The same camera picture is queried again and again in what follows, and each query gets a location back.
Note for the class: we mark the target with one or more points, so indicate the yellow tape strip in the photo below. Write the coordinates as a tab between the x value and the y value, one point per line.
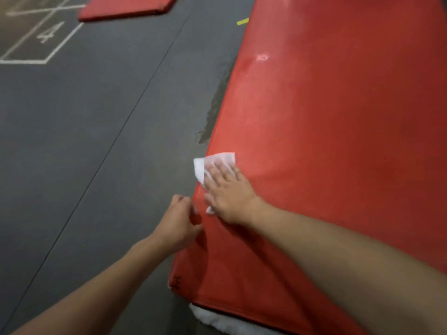
243	21

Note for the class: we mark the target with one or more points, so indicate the person's left hand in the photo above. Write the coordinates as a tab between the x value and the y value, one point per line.
174	226

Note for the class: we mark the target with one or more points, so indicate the red mat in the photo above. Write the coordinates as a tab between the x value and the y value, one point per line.
125	6
331	118

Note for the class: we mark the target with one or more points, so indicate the person's right forearm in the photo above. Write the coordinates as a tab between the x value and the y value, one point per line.
349	268

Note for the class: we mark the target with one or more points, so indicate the person's right hand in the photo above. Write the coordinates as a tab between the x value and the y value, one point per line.
232	198

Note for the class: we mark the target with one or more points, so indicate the white fluffy padding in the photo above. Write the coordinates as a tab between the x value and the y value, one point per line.
216	322

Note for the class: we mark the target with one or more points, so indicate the person's left forearm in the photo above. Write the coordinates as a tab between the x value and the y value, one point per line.
90	296

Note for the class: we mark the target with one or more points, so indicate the white wet wipe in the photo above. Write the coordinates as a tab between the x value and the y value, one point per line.
216	158

